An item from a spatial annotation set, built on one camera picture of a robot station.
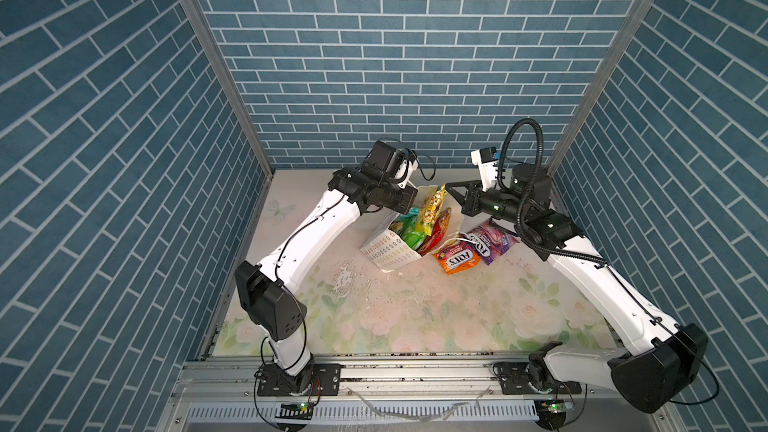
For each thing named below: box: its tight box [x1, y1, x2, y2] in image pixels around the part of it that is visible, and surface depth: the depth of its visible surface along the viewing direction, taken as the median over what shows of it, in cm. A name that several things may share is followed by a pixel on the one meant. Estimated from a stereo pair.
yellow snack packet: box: [415, 184, 448, 236], surface depth 72 cm
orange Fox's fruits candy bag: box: [433, 241, 482, 275], surface depth 96 cm
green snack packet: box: [398, 207, 427, 250], surface depth 83 cm
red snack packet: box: [420, 207, 452, 256], surface depth 84 cm
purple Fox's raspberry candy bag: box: [464, 221, 519, 265], surface depth 98 cm
